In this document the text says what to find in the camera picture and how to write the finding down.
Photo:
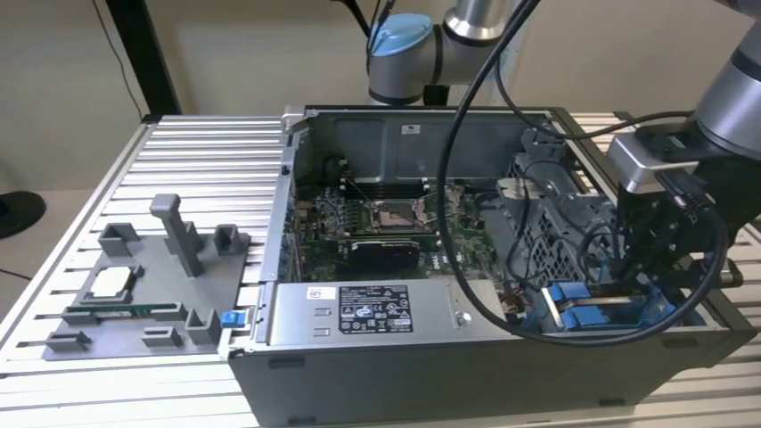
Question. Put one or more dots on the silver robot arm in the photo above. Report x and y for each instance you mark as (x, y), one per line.
(404, 67)

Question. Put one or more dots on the black RAM slot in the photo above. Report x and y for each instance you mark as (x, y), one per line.
(404, 191)
(356, 225)
(392, 233)
(392, 182)

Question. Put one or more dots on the grey metal drive cage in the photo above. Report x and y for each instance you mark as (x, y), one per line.
(588, 205)

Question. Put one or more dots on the silver metal cylinder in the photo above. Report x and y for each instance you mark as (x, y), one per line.
(732, 275)

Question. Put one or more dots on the green motherboard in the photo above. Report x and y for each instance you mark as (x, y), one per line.
(469, 254)

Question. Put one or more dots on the CPU socket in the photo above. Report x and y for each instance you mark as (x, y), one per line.
(395, 214)

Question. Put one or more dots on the black graphics card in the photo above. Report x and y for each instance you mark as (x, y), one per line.
(383, 256)

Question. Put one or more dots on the thin metal locking lever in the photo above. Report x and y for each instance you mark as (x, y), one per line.
(364, 191)

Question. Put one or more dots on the dark grey PC case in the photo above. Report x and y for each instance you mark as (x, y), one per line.
(416, 383)

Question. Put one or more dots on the silver power supply unit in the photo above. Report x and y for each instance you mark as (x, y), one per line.
(291, 312)

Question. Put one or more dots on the blue case latch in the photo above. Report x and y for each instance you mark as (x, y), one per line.
(232, 320)

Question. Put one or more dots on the grey parts rack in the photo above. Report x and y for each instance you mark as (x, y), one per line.
(167, 290)

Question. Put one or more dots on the green RAM stick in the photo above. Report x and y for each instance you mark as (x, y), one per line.
(136, 308)

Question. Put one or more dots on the silver CPU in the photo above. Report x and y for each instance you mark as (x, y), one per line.
(110, 283)

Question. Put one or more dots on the black round stand base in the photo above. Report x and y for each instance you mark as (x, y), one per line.
(20, 214)

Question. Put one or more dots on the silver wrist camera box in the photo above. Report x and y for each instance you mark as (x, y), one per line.
(636, 165)

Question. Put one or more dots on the black upright post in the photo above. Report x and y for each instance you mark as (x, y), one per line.
(143, 58)

